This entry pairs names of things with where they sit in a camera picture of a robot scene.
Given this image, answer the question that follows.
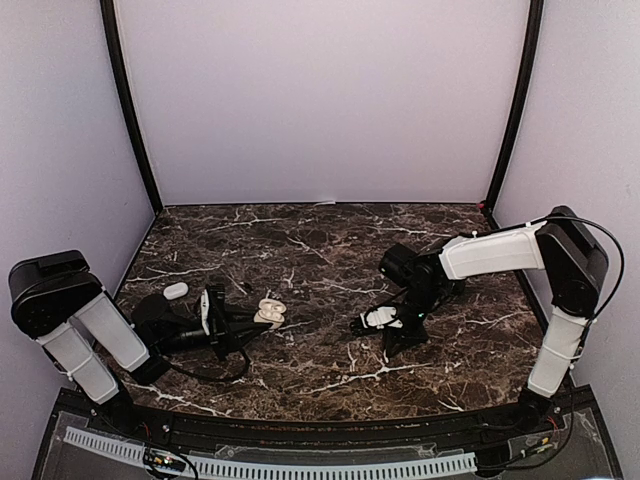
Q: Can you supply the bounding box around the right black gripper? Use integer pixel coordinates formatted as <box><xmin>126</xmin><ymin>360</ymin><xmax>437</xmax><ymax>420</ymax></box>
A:
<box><xmin>383</xmin><ymin>285</ymin><xmax>444</xmax><ymax>358</ymax></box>

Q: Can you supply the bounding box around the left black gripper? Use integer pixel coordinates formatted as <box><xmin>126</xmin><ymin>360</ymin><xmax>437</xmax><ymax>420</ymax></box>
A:
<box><xmin>156</xmin><ymin>303</ymin><xmax>268</xmax><ymax>361</ymax></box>

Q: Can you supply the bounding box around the small white charging case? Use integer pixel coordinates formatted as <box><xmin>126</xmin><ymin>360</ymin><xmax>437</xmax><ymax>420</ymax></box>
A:
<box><xmin>254</xmin><ymin>298</ymin><xmax>287</xmax><ymax>330</ymax></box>

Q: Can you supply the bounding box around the white oval charging case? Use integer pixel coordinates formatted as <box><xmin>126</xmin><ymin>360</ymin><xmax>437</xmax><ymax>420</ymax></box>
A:
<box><xmin>163</xmin><ymin>282</ymin><xmax>189</xmax><ymax>301</ymax></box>

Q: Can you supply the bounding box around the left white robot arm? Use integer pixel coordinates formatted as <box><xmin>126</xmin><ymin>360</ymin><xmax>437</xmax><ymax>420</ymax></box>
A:
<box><xmin>8</xmin><ymin>250</ymin><xmax>286</xmax><ymax>436</ymax></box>

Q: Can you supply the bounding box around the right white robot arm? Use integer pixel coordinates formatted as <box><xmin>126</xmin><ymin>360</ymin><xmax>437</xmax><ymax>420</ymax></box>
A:
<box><xmin>355</xmin><ymin>205</ymin><xmax>621</xmax><ymax>434</ymax></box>

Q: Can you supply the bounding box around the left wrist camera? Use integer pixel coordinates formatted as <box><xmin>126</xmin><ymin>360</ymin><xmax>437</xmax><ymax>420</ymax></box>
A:
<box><xmin>198</xmin><ymin>286</ymin><xmax>224</xmax><ymax>337</ymax></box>

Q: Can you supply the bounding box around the white slotted cable duct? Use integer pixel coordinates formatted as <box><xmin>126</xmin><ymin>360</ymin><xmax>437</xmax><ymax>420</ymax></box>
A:
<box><xmin>62</xmin><ymin>426</ymin><xmax>477</xmax><ymax>479</ymax></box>

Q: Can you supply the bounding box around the black front rail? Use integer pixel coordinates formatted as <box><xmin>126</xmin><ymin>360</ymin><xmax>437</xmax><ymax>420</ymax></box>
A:
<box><xmin>84</xmin><ymin>399</ymin><xmax>566</xmax><ymax>454</ymax></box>

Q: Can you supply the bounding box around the right black frame post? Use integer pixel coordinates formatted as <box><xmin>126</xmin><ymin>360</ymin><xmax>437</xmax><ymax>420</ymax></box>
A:
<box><xmin>482</xmin><ymin>0</ymin><xmax>544</xmax><ymax>216</ymax></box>

